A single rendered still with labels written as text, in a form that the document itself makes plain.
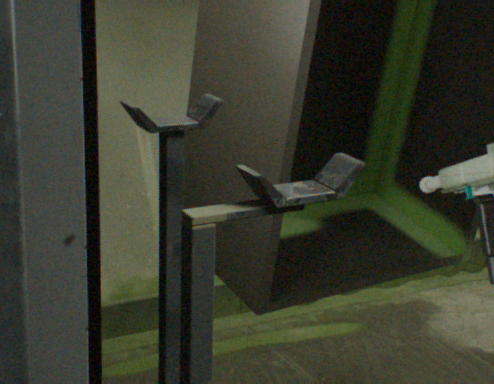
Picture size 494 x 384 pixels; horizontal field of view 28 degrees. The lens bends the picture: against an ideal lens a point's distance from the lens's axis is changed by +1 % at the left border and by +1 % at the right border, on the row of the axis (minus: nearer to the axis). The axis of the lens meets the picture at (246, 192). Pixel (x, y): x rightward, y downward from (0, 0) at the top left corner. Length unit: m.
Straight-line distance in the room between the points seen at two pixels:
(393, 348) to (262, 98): 1.19
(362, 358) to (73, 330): 1.61
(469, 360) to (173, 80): 1.20
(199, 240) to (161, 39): 2.49
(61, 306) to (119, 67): 1.81
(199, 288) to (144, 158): 2.30
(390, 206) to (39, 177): 1.47
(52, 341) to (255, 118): 0.77
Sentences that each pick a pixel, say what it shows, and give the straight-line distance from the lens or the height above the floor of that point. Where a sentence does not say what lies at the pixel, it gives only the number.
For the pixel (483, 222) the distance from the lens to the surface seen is 1.67.
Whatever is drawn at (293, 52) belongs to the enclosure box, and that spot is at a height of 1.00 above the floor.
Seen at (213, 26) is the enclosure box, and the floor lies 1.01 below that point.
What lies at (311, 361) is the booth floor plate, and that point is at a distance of 2.71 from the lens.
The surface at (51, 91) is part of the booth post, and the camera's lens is 1.13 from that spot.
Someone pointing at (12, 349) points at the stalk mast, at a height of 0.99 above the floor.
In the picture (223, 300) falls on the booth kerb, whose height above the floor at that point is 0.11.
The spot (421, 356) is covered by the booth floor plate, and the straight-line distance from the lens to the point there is 2.79.
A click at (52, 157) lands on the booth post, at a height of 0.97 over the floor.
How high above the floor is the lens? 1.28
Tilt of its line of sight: 17 degrees down
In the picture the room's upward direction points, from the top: 2 degrees clockwise
